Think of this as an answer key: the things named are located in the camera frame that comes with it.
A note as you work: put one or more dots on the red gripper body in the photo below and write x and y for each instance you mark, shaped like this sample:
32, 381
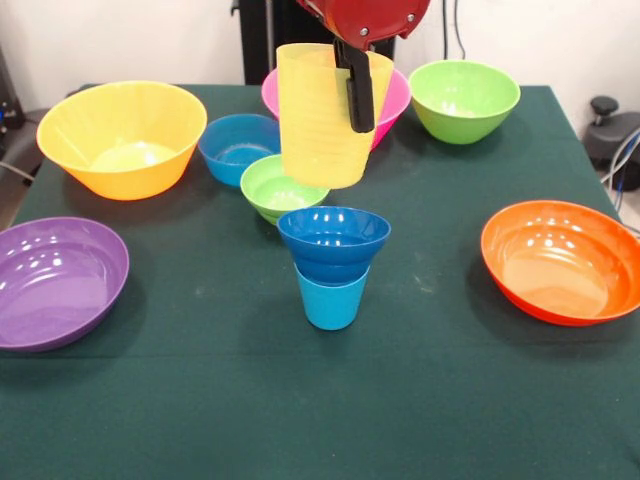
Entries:
370, 20

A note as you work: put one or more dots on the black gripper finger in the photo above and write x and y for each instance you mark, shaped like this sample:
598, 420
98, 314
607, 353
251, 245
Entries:
362, 95

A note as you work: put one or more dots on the translucent yellow plastic cup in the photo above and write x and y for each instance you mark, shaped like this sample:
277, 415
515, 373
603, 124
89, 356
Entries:
315, 125

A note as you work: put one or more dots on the large green plastic bowl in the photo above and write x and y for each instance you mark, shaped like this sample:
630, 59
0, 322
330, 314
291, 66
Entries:
462, 95

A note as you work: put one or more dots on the small dark blue bowl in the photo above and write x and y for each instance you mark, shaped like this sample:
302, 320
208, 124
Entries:
332, 255

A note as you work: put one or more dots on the light blue plastic cup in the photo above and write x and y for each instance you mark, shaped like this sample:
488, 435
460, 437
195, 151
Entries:
330, 305

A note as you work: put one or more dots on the large pink plastic bowl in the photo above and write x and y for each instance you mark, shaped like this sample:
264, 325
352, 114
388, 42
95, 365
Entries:
397, 95

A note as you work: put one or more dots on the small green plastic bowl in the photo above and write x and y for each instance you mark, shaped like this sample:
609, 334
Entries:
267, 195

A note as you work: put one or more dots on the translucent light blue bowl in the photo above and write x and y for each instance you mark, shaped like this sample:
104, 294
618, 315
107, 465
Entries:
230, 145

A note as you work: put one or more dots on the black knob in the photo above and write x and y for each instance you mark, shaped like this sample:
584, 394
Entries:
604, 106

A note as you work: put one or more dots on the large yellow plastic bowl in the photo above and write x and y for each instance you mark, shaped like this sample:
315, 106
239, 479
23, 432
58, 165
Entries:
120, 115

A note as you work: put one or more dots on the black round base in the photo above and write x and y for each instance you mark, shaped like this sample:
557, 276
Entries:
617, 135

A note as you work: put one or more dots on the shallow orange plastic bowl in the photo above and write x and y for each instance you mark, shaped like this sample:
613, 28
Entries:
560, 265

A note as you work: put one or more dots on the dark green tablecloth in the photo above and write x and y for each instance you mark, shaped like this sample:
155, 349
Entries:
320, 400

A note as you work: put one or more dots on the black equipment box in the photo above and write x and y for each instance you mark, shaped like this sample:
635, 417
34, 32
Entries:
7, 100

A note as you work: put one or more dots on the shallow purple plastic bowl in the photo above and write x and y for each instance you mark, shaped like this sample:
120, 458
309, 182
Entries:
55, 285

